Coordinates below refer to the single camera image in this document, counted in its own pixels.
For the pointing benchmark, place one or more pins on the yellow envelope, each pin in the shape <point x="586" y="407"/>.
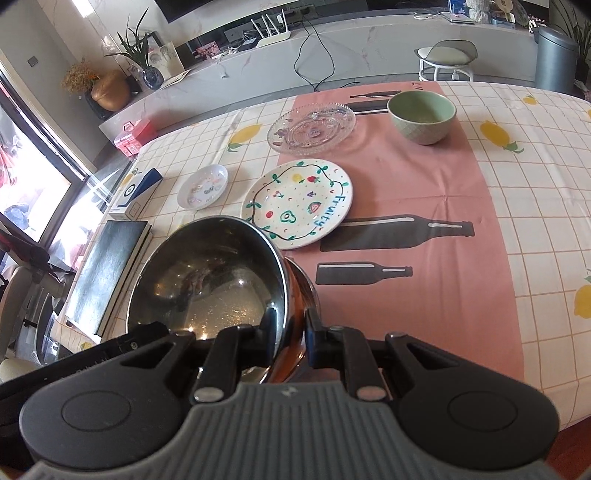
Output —
<point x="175" y="79"/>

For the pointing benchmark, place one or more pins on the pink photo card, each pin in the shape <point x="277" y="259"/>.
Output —
<point x="206" y="50"/>

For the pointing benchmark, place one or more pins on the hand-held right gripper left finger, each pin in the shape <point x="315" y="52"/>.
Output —
<point x="269" y="337"/>

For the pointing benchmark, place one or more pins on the fruit pattern white plate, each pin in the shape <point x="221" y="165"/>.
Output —
<point x="300" y="203"/>

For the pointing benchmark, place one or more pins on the black book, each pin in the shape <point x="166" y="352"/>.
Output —
<point x="106" y="272"/>

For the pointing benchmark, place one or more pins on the dried yellow flowers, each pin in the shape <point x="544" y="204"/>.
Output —
<point x="78" y="76"/>

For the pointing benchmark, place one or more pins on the white marble tv console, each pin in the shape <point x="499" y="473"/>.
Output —
<point x="369" y="50"/>

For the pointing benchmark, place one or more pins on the teddy bear in knitted basket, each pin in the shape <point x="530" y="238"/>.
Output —
<point x="478" y="14"/>

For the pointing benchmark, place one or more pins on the black television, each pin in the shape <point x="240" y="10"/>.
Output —
<point x="231" y="7"/>

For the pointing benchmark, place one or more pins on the green ceramic bowl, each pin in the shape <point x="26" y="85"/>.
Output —
<point x="422" y="129"/>

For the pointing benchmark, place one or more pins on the portrait picture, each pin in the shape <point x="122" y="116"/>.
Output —
<point x="164" y="57"/>

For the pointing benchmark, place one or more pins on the small white sticker saucer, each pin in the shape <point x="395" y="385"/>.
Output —
<point x="203" y="187"/>

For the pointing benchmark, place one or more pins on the blue and white box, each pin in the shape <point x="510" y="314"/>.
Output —
<point x="138" y="189"/>

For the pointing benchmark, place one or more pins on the white round stool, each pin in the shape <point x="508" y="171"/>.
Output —
<point x="445" y="55"/>

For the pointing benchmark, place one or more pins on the plant in blue vase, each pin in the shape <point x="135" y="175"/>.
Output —
<point x="151" y="76"/>

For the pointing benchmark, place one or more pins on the white chair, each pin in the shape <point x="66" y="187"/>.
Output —
<point x="18" y="309"/>

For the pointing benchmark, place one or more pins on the pink bottle print mat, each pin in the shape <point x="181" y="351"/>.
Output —
<point x="415" y="300"/>

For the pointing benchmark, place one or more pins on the blue green painting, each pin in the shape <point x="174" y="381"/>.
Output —
<point x="457" y="5"/>

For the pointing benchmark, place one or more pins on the black set-top box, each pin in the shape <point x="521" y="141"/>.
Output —
<point x="248" y="44"/>

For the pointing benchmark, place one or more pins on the white router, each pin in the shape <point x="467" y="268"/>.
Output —
<point x="274" y="40"/>

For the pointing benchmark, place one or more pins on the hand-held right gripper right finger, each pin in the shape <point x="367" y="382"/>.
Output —
<point x="314" y="339"/>

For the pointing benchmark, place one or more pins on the floral plate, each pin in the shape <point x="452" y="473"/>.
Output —
<point x="311" y="129"/>

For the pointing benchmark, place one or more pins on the lemon print checked tablecloth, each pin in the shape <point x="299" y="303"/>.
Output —
<point x="545" y="207"/>

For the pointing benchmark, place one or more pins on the gold round vase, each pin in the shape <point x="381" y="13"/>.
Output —
<point x="111" y="92"/>

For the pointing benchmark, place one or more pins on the grey metal trash can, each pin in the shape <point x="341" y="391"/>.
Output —
<point x="554" y="60"/>

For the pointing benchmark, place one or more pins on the pink storage box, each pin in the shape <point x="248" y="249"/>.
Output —
<point x="134" y="136"/>

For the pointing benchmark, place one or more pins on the potted long leaf plant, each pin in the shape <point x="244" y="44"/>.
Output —
<point x="577" y="27"/>

